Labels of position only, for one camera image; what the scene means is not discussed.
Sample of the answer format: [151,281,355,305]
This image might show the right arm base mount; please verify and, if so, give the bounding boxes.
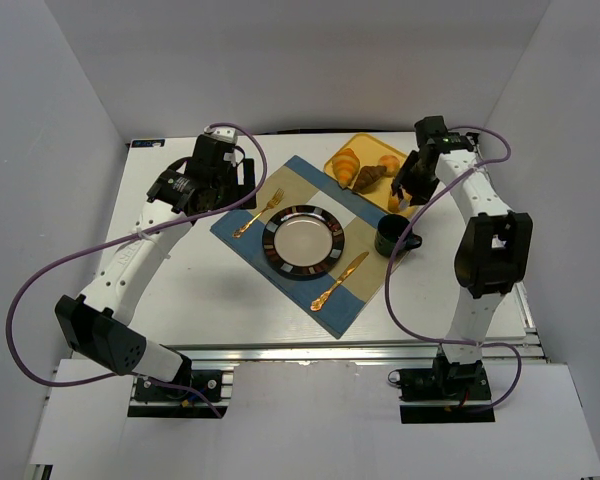
[387,368,496,425]

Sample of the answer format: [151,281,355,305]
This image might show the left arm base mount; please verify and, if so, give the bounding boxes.
[127,363,234,419]

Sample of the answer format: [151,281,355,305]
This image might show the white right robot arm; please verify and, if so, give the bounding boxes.
[391,115,533,385]

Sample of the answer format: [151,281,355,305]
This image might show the dark green mug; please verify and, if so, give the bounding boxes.
[374,214,422,258]

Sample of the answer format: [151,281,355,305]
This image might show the gold fork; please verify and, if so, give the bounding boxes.
[232,188,284,238]

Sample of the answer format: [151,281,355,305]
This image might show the small round bun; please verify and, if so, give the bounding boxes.
[378,155,401,178]

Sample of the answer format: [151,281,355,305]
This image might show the gold knife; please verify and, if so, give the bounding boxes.
[310,251,369,312]

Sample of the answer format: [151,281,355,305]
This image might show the large striped croissant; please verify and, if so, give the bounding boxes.
[331,148,360,189]

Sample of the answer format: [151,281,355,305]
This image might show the small striped croissant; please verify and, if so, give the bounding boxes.
[387,194,406,214]

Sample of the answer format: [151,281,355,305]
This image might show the metal bread tongs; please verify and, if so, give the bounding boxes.
[391,186,411,211]

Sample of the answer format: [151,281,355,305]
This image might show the aluminium table frame rail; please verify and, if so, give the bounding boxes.
[99,130,546,364]

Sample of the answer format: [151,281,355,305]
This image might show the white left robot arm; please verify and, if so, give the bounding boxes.
[55,125,256,385]

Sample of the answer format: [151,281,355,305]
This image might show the black rimmed beige plate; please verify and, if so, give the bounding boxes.
[261,205,345,280]

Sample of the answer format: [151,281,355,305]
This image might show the blue beige checked placemat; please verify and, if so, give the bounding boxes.
[210,156,388,339]

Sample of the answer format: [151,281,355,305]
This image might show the yellow tray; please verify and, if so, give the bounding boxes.
[323,133,419,218]

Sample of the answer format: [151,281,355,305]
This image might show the chocolate croissant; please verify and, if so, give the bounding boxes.
[352,165,387,193]

